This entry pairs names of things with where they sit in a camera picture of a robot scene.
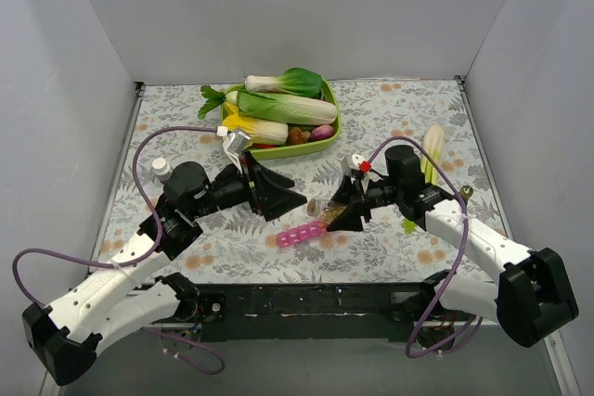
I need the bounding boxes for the green glass bottle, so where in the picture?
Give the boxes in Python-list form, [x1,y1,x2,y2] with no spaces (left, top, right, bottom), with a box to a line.
[459,185,474,198]

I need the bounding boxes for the green bok choy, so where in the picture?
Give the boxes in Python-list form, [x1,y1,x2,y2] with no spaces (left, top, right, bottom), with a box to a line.
[244,68,323,98]

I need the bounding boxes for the yellow napa cabbage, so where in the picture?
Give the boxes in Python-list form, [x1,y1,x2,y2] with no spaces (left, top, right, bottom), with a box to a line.
[222,103,289,147]

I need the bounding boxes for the brown shiitake mushroom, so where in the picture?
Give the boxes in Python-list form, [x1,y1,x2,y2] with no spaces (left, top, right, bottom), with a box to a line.
[287,127,310,146]

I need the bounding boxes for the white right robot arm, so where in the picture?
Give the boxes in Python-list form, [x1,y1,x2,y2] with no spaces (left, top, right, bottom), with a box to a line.
[328,145,579,347]

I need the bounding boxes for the small white blue pill bottle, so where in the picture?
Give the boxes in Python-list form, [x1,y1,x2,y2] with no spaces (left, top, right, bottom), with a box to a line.
[151,157,173,182]

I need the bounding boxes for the green napa cabbage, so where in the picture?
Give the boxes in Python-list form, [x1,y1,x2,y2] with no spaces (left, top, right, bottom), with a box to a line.
[236,90,338,125]

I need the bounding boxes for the floral patterned tablecloth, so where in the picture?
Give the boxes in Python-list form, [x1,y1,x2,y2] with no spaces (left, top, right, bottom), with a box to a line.
[94,79,504,284]

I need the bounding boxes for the lime green plastic basket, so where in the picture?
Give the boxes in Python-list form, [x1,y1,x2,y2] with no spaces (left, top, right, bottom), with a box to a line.
[220,80,342,160]

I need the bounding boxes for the purple red onion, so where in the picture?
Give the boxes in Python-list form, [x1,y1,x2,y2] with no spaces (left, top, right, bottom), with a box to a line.
[309,124,336,142]

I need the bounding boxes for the clear pill bottle yellow capsules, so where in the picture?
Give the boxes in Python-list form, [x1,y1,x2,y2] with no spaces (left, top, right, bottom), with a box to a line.
[306,198,347,224]

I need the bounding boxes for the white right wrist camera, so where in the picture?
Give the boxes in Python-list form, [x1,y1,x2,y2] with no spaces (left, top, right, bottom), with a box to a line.
[341,154,371,179]

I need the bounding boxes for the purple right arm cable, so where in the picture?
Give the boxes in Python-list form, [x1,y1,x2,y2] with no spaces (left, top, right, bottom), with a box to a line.
[368,136,484,359]

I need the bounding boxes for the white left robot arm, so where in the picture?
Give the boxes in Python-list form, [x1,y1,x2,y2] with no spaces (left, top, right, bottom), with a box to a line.
[22,152,307,386]

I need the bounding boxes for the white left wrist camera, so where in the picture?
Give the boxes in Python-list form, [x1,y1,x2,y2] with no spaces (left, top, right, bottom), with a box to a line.
[223,128,252,160]

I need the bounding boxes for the pink weekly pill organizer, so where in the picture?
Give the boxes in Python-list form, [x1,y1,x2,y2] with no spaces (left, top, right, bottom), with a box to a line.
[276,221,327,249]

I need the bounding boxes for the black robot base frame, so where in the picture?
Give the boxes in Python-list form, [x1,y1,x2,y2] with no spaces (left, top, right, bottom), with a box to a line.
[161,282,428,342]

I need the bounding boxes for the celery stalk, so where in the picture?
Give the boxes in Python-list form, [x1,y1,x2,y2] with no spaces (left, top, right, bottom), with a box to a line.
[401,124,446,236]

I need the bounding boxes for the white radish with leaves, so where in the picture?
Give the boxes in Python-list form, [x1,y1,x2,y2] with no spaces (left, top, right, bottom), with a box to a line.
[198,85,238,119]

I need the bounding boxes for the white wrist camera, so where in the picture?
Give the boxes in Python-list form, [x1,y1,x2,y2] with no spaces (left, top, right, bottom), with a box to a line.
[341,154,371,179]
[223,128,252,160]

